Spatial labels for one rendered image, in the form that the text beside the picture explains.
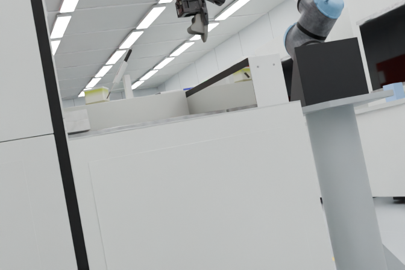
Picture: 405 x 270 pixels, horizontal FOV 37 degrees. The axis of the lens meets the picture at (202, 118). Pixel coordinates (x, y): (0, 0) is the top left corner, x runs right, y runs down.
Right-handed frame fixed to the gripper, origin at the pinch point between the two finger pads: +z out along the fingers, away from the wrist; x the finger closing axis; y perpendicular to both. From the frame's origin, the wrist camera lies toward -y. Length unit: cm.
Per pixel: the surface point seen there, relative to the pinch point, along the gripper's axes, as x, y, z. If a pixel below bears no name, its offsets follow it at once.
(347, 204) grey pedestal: 16, -30, 61
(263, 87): 40.0, 2.8, 23.4
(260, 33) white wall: -683, -369, -140
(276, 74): 40.0, -1.9, 20.4
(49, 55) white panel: 66, 60, 14
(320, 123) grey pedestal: 13.7, -27.7, 34.9
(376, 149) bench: -283, -256, 60
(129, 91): -17.1, 24.6, 11.7
